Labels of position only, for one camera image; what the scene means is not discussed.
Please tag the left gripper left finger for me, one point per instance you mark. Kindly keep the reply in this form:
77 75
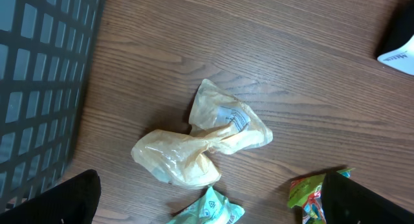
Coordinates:
73 201

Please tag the beige snack bag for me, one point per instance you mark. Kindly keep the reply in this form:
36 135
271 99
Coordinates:
219 121

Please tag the white barcode scanner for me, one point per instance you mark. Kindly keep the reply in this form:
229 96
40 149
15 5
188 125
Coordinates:
396 48

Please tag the green gummy candy bag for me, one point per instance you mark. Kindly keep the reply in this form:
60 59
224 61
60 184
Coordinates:
308 193

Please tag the dark grey plastic basket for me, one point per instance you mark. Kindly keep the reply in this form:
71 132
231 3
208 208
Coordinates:
47 51

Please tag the mint green snack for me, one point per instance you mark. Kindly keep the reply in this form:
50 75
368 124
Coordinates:
211 208

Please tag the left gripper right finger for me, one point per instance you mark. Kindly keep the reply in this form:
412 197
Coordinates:
345 201

